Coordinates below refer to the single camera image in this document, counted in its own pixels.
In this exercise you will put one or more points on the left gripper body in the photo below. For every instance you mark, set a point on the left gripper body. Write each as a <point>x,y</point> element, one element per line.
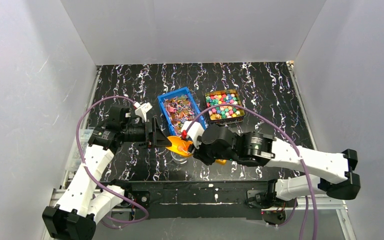
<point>149,133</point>

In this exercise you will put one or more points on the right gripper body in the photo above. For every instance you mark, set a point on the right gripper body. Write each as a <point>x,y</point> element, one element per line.
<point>198,151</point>

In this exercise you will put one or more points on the yellow plastic scoop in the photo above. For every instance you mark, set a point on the yellow plastic scoop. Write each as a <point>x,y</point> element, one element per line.
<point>180,145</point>

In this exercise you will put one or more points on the square tin of colourful candies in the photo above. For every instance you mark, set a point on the square tin of colourful candies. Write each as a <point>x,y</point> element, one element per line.
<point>224,115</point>

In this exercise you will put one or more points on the blue plastic candy bin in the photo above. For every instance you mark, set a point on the blue plastic candy bin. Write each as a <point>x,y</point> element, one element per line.
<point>177,107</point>

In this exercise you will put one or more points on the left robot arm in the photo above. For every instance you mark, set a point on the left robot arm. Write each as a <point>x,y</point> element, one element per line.
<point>86,175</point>

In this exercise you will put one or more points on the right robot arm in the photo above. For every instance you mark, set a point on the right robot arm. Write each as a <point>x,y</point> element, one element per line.
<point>332,174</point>

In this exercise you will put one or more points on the clear glass jar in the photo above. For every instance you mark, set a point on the clear glass jar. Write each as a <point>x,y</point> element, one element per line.
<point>179,159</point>

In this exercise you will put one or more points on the aluminium frame rail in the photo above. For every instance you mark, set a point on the aluminium frame rail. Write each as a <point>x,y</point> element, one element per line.
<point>168,200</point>

